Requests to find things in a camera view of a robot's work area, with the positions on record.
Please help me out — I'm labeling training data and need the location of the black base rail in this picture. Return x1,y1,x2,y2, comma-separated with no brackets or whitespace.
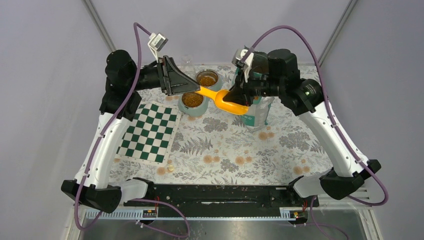
124,184,320,218

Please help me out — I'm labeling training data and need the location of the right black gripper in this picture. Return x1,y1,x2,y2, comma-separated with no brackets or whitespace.
223,66,284,107

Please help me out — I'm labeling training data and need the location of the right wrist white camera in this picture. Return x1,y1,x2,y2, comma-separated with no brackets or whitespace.
231,48,254,83

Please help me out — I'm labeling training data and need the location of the teal dog food bag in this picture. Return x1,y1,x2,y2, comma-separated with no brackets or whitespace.
239,51,275,133

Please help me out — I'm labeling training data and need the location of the wrist white camera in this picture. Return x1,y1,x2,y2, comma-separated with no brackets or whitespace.
147,32,169,61
231,48,254,83

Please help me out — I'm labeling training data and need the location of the floral tablecloth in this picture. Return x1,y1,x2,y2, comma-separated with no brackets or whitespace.
109,98,333,185

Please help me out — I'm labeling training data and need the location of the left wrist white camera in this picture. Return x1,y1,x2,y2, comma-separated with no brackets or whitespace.
147,32,169,61

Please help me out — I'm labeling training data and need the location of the yellow plastic scoop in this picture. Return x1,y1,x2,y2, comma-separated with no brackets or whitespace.
195,86,249,116

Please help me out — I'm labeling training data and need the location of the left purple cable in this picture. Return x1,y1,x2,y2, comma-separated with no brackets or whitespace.
73,22,190,240

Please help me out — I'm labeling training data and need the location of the teal double pet bowl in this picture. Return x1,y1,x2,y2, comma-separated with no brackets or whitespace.
177,69,223,117

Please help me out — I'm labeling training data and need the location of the green white checkered mat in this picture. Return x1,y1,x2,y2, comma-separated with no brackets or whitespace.
115,101,182,166

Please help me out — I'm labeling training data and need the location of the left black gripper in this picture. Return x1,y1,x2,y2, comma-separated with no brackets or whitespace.
128,54,201,95

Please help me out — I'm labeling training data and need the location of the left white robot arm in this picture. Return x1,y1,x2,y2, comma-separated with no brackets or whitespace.
61,49,200,213

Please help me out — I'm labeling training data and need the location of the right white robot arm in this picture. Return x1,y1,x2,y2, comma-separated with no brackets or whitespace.
223,48,381,206

